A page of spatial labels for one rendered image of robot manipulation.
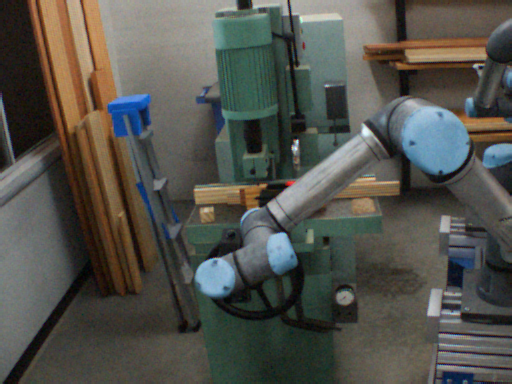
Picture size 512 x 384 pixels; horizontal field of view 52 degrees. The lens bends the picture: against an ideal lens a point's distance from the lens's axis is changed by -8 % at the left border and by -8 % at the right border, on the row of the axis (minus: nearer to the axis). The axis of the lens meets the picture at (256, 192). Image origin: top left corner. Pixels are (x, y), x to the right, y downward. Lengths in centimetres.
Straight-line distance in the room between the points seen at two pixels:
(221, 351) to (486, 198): 116
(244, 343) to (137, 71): 274
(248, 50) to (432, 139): 79
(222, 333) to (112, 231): 137
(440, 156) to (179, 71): 330
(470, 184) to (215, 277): 51
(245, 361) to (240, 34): 109
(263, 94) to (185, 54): 250
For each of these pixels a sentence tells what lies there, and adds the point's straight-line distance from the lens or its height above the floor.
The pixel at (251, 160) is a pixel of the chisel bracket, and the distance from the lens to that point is 177.
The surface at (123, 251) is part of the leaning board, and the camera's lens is 319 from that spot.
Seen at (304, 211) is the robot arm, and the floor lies 114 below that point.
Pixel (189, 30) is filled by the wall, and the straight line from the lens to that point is 413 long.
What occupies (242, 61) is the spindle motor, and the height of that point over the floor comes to 138.
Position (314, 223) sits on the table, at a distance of 171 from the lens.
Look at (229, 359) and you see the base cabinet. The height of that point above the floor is 38.
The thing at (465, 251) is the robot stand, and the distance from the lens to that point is 193.
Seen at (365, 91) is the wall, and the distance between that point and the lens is 412.
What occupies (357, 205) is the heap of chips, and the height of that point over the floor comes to 91.
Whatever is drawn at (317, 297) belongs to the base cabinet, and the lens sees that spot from 183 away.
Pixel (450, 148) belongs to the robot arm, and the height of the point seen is 129.
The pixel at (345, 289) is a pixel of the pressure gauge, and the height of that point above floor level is 69.
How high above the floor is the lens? 160
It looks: 21 degrees down
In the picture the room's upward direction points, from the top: 6 degrees counter-clockwise
